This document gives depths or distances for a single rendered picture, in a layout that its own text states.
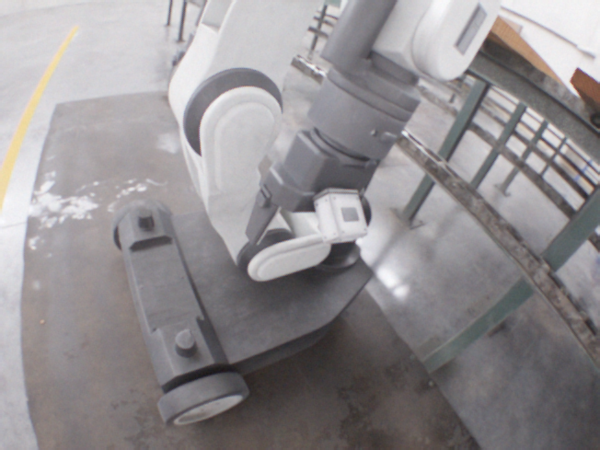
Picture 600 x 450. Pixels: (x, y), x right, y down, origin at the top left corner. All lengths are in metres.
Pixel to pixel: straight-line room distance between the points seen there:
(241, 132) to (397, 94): 0.21
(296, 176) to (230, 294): 0.50
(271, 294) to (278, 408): 0.30
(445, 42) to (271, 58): 0.25
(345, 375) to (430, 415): 0.30
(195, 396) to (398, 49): 0.60
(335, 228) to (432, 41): 0.17
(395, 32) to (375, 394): 0.86
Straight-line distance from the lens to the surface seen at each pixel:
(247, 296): 0.75
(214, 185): 0.44
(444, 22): 0.25
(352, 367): 0.93
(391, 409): 0.95
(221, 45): 0.40
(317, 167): 0.28
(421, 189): 1.44
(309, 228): 0.71
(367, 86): 0.26
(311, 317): 0.76
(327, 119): 0.27
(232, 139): 0.40
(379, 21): 0.25
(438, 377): 1.08
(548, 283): 0.68
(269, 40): 0.42
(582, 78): 0.49
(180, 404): 0.63
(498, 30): 0.49
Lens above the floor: 0.81
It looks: 42 degrees down
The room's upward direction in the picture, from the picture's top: 20 degrees clockwise
